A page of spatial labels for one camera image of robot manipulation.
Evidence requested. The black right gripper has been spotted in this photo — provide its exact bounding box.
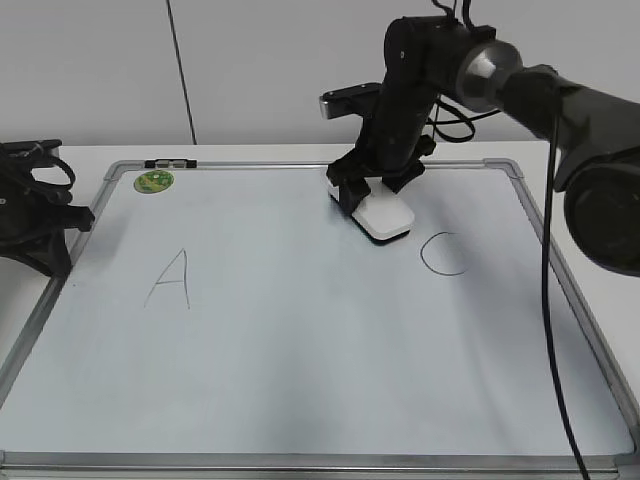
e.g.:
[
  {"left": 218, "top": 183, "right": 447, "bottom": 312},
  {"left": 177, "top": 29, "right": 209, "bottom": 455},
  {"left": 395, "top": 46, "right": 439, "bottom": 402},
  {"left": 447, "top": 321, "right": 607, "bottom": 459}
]
[{"left": 327, "top": 82, "right": 435, "bottom": 216}]

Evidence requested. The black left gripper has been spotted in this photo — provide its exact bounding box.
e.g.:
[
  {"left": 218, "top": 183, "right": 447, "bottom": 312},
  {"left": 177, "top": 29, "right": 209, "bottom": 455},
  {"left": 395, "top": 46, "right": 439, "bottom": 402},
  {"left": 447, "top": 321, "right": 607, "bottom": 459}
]
[{"left": 1, "top": 139, "right": 95, "bottom": 277}]

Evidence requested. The white rectangular board eraser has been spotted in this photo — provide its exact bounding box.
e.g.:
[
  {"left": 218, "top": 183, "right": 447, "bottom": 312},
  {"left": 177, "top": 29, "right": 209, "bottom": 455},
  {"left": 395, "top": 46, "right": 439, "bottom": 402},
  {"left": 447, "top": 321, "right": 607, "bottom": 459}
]
[{"left": 325, "top": 177, "right": 415, "bottom": 244}]

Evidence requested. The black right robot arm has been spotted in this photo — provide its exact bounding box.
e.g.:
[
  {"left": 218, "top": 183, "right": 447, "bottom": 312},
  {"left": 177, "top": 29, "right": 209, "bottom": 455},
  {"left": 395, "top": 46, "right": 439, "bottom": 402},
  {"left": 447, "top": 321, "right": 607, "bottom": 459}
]
[{"left": 321, "top": 14, "right": 639, "bottom": 276}]

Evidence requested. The round green magnet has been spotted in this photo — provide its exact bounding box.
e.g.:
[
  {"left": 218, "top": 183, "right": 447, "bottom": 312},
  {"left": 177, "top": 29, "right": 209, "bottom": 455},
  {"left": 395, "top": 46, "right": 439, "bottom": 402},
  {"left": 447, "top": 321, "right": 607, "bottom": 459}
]
[{"left": 134, "top": 170, "right": 174, "bottom": 194}]

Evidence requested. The black clip on board frame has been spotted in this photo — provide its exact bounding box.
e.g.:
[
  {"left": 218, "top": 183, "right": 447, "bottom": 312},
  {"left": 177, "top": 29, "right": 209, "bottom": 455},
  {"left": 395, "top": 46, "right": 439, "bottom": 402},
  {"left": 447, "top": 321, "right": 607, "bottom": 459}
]
[{"left": 144, "top": 159, "right": 198, "bottom": 170}]

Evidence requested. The white board with grey frame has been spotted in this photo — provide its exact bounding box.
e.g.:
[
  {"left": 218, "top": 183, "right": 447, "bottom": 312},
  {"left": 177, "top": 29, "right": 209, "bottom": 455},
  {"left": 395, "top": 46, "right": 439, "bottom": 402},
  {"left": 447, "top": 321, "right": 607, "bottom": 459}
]
[{"left": 0, "top": 158, "right": 640, "bottom": 480}]

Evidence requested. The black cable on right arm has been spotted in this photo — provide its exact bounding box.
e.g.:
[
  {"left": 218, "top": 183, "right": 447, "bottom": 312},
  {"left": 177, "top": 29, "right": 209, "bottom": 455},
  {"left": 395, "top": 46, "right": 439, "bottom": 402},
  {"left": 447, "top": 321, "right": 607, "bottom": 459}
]
[{"left": 432, "top": 0, "right": 591, "bottom": 480}]

